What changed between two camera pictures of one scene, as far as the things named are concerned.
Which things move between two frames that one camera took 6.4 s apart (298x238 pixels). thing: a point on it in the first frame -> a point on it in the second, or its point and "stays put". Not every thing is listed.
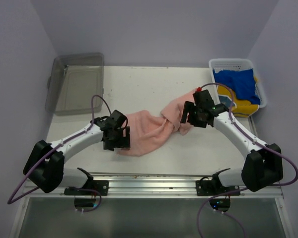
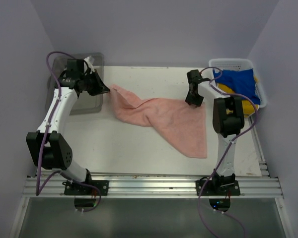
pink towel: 147,130 -> 182,124
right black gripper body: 195,118 -> 193,98
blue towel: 242,82 stays put
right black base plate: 210,188 stays put
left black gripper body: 117,140 -> 85,78
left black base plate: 102,186 stays put
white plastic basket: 219,65 stays put
